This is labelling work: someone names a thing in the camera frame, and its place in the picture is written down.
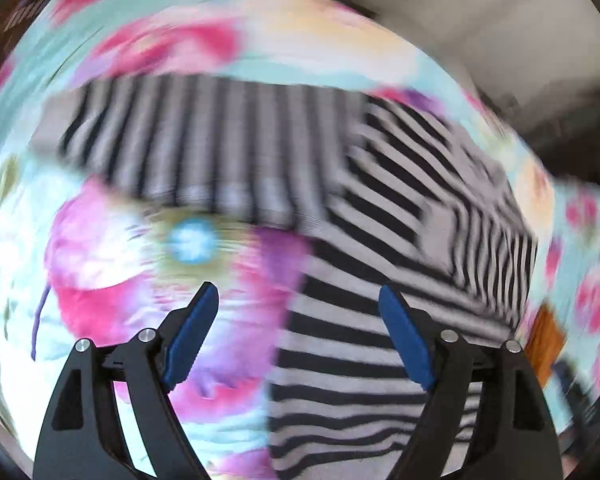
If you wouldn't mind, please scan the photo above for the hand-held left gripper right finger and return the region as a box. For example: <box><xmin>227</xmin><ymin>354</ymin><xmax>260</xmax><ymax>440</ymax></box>
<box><xmin>378</xmin><ymin>284</ymin><xmax>566</xmax><ymax>480</ymax></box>

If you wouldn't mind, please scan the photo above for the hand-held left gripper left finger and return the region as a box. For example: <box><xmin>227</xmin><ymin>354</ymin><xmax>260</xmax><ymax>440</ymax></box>
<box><xmin>32</xmin><ymin>281</ymin><xmax>220</xmax><ymax>480</ymax></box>

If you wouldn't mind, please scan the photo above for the black white striped sweater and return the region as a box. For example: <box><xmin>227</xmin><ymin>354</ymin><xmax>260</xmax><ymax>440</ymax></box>
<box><xmin>32</xmin><ymin>72</ymin><xmax>538</xmax><ymax>480</ymax></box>

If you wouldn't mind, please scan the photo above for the floral printed blanket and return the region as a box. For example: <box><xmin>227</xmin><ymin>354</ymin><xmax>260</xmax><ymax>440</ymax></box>
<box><xmin>0</xmin><ymin>0</ymin><xmax>600</xmax><ymax>480</ymax></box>

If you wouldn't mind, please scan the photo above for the orange brown cloth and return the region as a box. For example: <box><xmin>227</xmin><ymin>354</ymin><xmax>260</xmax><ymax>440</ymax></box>
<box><xmin>525</xmin><ymin>305</ymin><xmax>566</xmax><ymax>386</ymax></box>

